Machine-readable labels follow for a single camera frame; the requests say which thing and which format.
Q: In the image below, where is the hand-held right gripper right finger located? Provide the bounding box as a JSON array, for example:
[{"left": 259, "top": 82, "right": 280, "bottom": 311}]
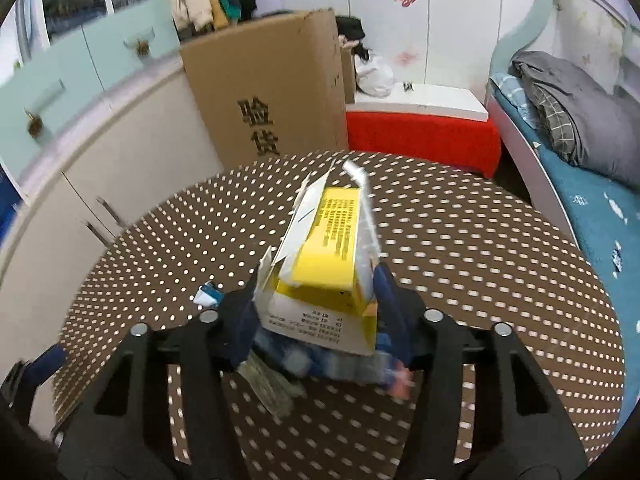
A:
[{"left": 372, "top": 260, "right": 588, "bottom": 480}]

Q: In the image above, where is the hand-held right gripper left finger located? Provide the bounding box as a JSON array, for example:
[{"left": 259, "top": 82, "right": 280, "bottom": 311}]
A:
[{"left": 56, "top": 247, "right": 273, "bottom": 480}]

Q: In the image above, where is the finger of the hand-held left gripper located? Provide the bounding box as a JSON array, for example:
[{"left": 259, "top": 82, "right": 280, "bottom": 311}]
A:
[{"left": 20, "top": 345, "right": 68, "bottom": 386}]

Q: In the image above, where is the blue small snack packet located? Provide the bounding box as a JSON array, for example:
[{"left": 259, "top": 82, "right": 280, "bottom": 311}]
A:
[{"left": 252, "top": 330, "right": 416, "bottom": 401}]

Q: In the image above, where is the yellow white carton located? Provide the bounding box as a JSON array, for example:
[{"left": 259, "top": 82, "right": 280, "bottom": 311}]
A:
[{"left": 254, "top": 157, "right": 383, "bottom": 357}]

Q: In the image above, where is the small blue white wrapper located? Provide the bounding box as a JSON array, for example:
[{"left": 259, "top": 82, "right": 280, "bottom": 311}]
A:
[{"left": 194, "top": 282, "right": 223, "bottom": 308}]

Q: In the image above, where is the green crumpled wrapper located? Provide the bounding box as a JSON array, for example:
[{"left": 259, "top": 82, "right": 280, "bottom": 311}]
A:
[{"left": 235, "top": 350, "right": 306, "bottom": 418}]

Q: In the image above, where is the round table with dotted tablecloth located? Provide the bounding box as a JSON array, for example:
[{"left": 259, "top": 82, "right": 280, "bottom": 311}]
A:
[{"left": 52, "top": 150, "right": 628, "bottom": 480}]

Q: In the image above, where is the red storage bench white top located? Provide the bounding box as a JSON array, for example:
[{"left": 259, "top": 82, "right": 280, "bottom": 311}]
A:
[{"left": 345, "top": 84, "right": 502, "bottom": 178}]

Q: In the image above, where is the white cabinet with mint drawers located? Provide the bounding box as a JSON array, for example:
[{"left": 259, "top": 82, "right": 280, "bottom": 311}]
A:
[{"left": 0, "top": 0, "right": 226, "bottom": 356}]

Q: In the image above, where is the bed with teal cover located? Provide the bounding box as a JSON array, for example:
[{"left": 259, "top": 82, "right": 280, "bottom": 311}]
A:
[{"left": 485, "top": 0, "right": 640, "bottom": 261}]

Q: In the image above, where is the teal patterned bedsheet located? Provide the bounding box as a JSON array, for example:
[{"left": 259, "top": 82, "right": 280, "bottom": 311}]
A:
[{"left": 492, "top": 75, "right": 640, "bottom": 321}]

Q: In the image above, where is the white plastic bag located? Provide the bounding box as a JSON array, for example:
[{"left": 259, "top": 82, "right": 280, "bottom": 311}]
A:
[{"left": 354, "top": 50, "right": 396, "bottom": 98}]

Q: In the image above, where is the large cardboard box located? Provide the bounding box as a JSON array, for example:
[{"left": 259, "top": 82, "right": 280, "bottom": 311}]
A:
[{"left": 179, "top": 7, "right": 357, "bottom": 168}]

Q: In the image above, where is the blue checked pillow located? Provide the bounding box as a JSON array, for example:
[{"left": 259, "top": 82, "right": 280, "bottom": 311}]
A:
[{"left": 489, "top": 72, "right": 543, "bottom": 128}]

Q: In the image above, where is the black bag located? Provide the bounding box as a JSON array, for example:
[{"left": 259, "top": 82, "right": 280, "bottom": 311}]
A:
[{"left": 335, "top": 15, "right": 368, "bottom": 43}]

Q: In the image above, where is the grey folded quilt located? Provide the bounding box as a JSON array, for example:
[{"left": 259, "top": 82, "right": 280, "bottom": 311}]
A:
[{"left": 510, "top": 50, "right": 640, "bottom": 191}]

